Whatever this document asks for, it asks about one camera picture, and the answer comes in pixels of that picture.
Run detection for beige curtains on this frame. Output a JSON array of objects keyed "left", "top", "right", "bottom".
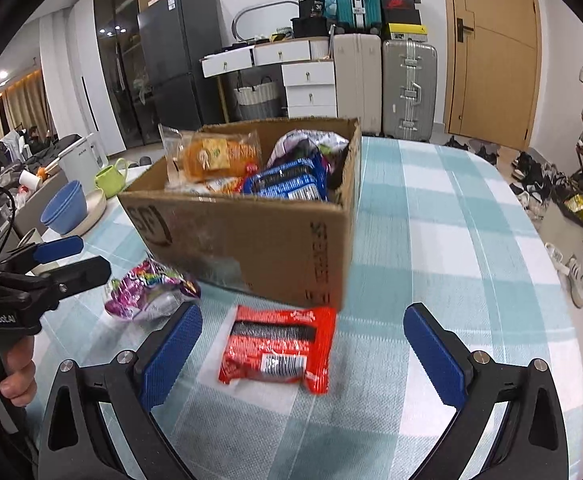
[{"left": 0, "top": 72, "right": 50, "bottom": 141}]

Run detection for pile of clothes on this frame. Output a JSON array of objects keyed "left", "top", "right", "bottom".
[{"left": 0, "top": 127, "right": 62, "bottom": 171}]

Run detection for red bag of stick snacks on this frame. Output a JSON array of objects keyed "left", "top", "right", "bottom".
[{"left": 204, "top": 162, "right": 260, "bottom": 195}]

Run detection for plain black shoe box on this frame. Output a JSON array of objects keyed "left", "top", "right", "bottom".
[{"left": 381, "top": 10, "right": 422, "bottom": 26}]

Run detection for colourful candy bag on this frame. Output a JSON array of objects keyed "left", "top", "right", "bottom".
[{"left": 104, "top": 258, "right": 201, "bottom": 322}]

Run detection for white and purple snack bag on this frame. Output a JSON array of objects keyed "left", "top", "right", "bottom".
[{"left": 268, "top": 130, "right": 351, "bottom": 191}]

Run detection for pile of shoes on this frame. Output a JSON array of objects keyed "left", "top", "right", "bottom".
[{"left": 444, "top": 135, "right": 572, "bottom": 221}]

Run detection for red biscuit packet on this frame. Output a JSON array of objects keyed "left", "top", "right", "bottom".
[{"left": 218, "top": 305, "right": 337, "bottom": 395}]

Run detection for white appliance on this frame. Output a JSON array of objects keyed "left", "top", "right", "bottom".
[{"left": 59, "top": 132, "right": 110, "bottom": 173}]

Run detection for dark grey refrigerator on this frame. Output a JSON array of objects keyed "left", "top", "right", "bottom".
[{"left": 138, "top": 0, "right": 225, "bottom": 128}]

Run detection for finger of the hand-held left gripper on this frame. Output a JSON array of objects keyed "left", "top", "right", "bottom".
[
  {"left": 0, "top": 256, "right": 112, "bottom": 302},
  {"left": 0, "top": 236, "right": 85, "bottom": 274}
]

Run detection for checked teal tablecloth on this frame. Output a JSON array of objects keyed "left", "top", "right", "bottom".
[{"left": 22, "top": 135, "right": 577, "bottom": 480}]

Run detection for clear bag of orange snacks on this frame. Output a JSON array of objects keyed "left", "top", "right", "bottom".
[{"left": 159, "top": 125, "right": 263, "bottom": 185}]

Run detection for beige tumbler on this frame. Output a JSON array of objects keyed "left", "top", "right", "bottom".
[{"left": 18, "top": 227, "right": 55, "bottom": 276}]

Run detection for yellow and black shoe box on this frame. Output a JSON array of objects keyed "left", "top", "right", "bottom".
[{"left": 382, "top": 22, "right": 428, "bottom": 43}]

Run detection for wooden door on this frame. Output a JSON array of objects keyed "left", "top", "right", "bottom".
[{"left": 441, "top": 0, "right": 542, "bottom": 151}]

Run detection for chrome arch frame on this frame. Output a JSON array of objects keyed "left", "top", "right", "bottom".
[{"left": 232, "top": 0, "right": 302, "bottom": 43}]

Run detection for white drawer desk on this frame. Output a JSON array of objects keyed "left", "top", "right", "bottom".
[{"left": 200, "top": 37, "right": 337, "bottom": 121}]

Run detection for green mug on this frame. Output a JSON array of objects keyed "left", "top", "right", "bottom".
[{"left": 94, "top": 158, "right": 129, "bottom": 198}]

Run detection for blue cookie packet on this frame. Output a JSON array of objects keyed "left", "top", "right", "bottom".
[{"left": 242, "top": 157, "right": 328, "bottom": 202}]

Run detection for beige bin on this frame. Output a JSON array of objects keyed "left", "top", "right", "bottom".
[{"left": 539, "top": 195, "right": 583, "bottom": 251}]

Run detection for beige plate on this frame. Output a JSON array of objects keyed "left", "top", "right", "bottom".
[{"left": 64, "top": 190, "right": 107, "bottom": 236}]

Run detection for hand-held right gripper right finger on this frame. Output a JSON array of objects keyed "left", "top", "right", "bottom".
[{"left": 404, "top": 303, "right": 569, "bottom": 480}]

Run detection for grey sideboard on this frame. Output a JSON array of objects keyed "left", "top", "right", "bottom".
[{"left": 2, "top": 170, "right": 67, "bottom": 241}]

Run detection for brown cardboard box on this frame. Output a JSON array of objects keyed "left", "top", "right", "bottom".
[{"left": 118, "top": 117, "right": 362, "bottom": 311}]

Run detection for blue bowl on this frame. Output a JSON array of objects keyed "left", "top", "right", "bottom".
[
  {"left": 42, "top": 182, "right": 87, "bottom": 235},
  {"left": 40, "top": 180, "right": 80, "bottom": 223}
]

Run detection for silver suitcase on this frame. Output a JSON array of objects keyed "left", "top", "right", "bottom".
[{"left": 381, "top": 39, "right": 438, "bottom": 142}]

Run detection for person's left hand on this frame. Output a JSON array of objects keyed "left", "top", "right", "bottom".
[{"left": 0, "top": 334, "right": 38, "bottom": 408}]

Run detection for black storage container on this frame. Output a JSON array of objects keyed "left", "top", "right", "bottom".
[{"left": 291, "top": 16, "right": 333, "bottom": 38}]

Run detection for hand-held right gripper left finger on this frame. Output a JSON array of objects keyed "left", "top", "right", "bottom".
[{"left": 38, "top": 301, "right": 205, "bottom": 480}]

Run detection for dark glass cabinet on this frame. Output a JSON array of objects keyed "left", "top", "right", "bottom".
[{"left": 93, "top": 0, "right": 160, "bottom": 148}]

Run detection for woven basket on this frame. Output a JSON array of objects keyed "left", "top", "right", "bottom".
[{"left": 233, "top": 76, "right": 282, "bottom": 121}]

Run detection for beige suitcase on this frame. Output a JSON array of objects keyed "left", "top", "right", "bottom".
[{"left": 332, "top": 33, "right": 383, "bottom": 136}]

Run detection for yellow foil bag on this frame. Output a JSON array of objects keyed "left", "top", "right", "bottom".
[{"left": 564, "top": 192, "right": 583, "bottom": 223}]

